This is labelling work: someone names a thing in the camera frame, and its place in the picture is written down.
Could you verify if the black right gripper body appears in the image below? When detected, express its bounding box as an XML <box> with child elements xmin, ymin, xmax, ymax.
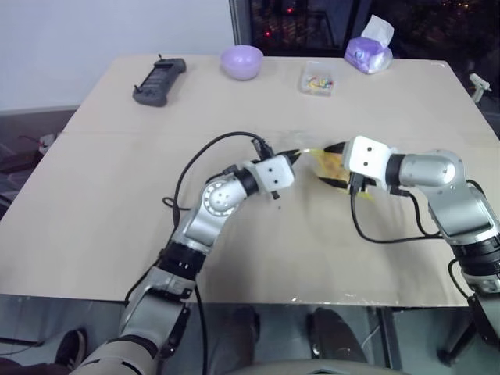
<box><xmin>345</xmin><ymin>173</ymin><xmax>377</xmax><ymax>195</ymax></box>

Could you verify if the golden melon pan bread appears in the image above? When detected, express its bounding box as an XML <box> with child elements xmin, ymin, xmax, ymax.
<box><xmin>312</xmin><ymin>150</ymin><xmax>348</xmax><ymax>183</ymax></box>

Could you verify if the clear yellow-zip plastic bag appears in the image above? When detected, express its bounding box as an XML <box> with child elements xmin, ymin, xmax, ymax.
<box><xmin>279</xmin><ymin>130</ymin><xmax>376</xmax><ymax>202</ymax></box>

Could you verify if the clear box of coloured pins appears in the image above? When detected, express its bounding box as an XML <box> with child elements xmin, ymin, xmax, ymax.
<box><xmin>299</xmin><ymin>62</ymin><xmax>338</xmax><ymax>97</ymax></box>

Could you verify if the purple tissue pack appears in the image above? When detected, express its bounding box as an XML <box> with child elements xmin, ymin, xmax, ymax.
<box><xmin>344</xmin><ymin>14</ymin><xmax>395</xmax><ymax>75</ymax></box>

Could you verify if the purple plastic bowl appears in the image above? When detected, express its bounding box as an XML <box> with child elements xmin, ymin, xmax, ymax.
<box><xmin>220</xmin><ymin>45</ymin><xmax>264</xmax><ymax>81</ymax></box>

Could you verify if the dark glass window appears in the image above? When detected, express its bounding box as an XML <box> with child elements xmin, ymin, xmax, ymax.
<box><xmin>230</xmin><ymin>0</ymin><xmax>500</xmax><ymax>59</ymax></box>

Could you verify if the dark rounded shape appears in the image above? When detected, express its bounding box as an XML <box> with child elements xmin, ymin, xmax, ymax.
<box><xmin>310</xmin><ymin>307</ymin><xmax>364</xmax><ymax>370</ymax></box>

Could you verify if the black handheld remote controller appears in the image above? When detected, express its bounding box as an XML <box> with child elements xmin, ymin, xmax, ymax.
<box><xmin>131</xmin><ymin>53</ymin><xmax>188</xmax><ymax>106</ymax></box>

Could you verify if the black table leg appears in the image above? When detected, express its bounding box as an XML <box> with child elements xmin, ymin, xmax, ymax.
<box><xmin>380</xmin><ymin>306</ymin><xmax>399</xmax><ymax>370</ymax></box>

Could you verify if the white glue gun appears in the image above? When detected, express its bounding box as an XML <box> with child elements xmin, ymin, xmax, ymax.
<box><xmin>468</xmin><ymin>73</ymin><xmax>492</xmax><ymax>105</ymax></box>

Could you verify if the black metal strut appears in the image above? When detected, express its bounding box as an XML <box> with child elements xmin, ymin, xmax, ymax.
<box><xmin>437</xmin><ymin>312</ymin><xmax>476</xmax><ymax>363</ymax></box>

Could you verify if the black white-striped sneaker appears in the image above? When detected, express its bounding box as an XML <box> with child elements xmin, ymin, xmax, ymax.
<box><xmin>54</xmin><ymin>329</ymin><xmax>88</xmax><ymax>368</ymax></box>

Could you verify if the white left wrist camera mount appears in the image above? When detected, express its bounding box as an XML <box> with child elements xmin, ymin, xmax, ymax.
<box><xmin>253</xmin><ymin>155</ymin><xmax>296</xmax><ymax>195</ymax></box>

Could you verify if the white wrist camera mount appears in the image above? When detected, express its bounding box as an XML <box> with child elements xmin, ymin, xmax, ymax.
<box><xmin>340</xmin><ymin>135</ymin><xmax>399</xmax><ymax>192</ymax></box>
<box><xmin>253</xmin><ymin>155</ymin><xmax>296</xmax><ymax>195</ymax></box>

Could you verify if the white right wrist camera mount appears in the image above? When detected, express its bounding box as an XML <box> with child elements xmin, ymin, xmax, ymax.
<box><xmin>340</xmin><ymin>135</ymin><xmax>399</xmax><ymax>192</ymax></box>

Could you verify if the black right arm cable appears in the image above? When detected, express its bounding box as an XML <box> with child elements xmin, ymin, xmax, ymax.
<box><xmin>349</xmin><ymin>181</ymin><xmax>488</xmax><ymax>304</ymax></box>

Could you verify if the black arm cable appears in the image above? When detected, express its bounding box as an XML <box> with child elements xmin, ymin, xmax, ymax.
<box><xmin>123</xmin><ymin>131</ymin><xmax>275</xmax><ymax>375</ymax></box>
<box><xmin>349</xmin><ymin>181</ymin><xmax>488</xmax><ymax>304</ymax></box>

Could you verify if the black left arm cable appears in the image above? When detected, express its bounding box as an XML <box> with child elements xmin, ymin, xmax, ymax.
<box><xmin>123</xmin><ymin>131</ymin><xmax>275</xmax><ymax>375</ymax></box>

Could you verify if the thin white floor cable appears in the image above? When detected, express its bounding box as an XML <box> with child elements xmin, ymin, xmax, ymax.
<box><xmin>361</xmin><ymin>323</ymin><xmax>382</xmax><ymax>356</ymax></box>

